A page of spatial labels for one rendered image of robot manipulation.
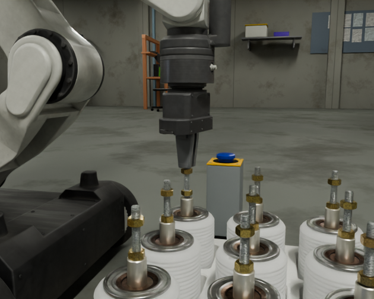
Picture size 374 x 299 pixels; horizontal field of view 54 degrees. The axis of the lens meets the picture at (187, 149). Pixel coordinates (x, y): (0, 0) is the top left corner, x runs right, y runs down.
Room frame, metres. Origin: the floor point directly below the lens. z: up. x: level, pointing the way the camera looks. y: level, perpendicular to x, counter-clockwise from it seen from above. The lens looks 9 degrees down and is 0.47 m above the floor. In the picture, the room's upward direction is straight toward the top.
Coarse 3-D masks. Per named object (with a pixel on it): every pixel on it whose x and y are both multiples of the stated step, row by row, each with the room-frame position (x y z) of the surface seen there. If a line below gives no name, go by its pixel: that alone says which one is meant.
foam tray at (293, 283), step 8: (216, 240) 0.67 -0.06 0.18; (224, 240) 0.67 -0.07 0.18; (216, 248) 0.65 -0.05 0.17; (288, 248) 0.63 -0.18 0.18; (296, 248) 0.63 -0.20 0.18; (288, 256) 0.60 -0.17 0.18; (296, 256) 0.61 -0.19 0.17; (288, 264) 0.57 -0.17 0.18; (296, 264) 0.62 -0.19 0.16; (208, 272) 0.54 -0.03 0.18; (288, 272) 0.54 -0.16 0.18; (296, 272) 0.54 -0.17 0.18; (208, 280) 0.52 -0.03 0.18; (288, 280) 0.52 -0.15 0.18; (296, 280) 0.52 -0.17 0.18; (288, 288) 0.50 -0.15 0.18; (296, 288) 0.50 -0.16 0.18; (288, 296) 0.48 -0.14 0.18; (296, 296) 0.48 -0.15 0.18
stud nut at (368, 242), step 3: (360, 234) 0.34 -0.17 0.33; (363, 234) 0.33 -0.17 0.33; (360, 237) 0.33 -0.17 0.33; (363, 237) 0.33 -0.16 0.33; (366, 237) 0.33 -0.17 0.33; (360, 240) 0.33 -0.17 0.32; (363, 240) 0.33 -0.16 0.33; (366, 240) 0.32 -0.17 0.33; (369, 240) 0.32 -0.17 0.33; (372, 240) 0.32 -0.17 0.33; (363, 243) 0.33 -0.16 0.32; (366, 243) 0.32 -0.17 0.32; (369, 243) 0.32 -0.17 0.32; (372, 243) 0.32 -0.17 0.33; (366, 246) 0.32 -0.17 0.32; (369, 246) 0.32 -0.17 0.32; (372, 246) 0.32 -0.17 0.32
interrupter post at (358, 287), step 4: (356, 280) 0.34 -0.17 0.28; (356, 284) 0.33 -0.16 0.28; (360, 284) 0.33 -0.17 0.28; (356, 288) 0.33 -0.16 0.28; (360, 288) 0.32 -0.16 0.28; (364, 288) 0.32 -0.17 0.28; (368, 288) 0.32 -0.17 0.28; (372, 288) 0.32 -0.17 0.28; (356, 292) 0.33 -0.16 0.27; (360, 292) 0.32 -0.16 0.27; (364, 292) 0.32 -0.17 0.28; (368, 292) 0.32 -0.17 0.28; (372, 292) 0.32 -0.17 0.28; (356, 296) 0.33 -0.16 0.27; (360, 296) 0.32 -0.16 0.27; (364, 296) 0.32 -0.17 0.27; (368, 296) 0.32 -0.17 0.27; (372, 296) 0.32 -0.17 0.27
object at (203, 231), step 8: (208, 216) 0.60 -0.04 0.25; (176, 224) 0.57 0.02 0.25; (184, 224) 0.57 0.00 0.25; (192, 224) 0.57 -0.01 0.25; (200, 224) 0.58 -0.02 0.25; (208, 224) 0.58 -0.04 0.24; (192, 232) 0.57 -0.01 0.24; (200, 232) 0.57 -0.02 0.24; (208, 232) 0.58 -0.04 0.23; (200, 240) 0.57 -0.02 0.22; (208, 240) 0.58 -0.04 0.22; (208, 248) 0.58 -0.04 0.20; (208, 256) 0.59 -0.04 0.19; (208, 264) 0.58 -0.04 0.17
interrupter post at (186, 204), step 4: (180, 200) 0.61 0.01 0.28; (184, 200) 0.60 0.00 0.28; (188, 200) 0.60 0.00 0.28; (192, 200) 0.61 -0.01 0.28; (180, 204) 0.61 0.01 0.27; (184, 204) 0.60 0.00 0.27; (188, 204) 0.60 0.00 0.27; (192, 204) 0.61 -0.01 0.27; (180, 208) 0.61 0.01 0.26; (184, 208) 0.60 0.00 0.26; (188, 208) 0.60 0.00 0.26; (192, 208) 0.61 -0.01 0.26; (180, 212) 0.61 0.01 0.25; (184, 212) 0.60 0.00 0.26; (188, 212) 0.60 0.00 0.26; (192, 212) 0.61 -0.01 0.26; (184, 216) 0.60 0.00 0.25; (188, 216) 0.60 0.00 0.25
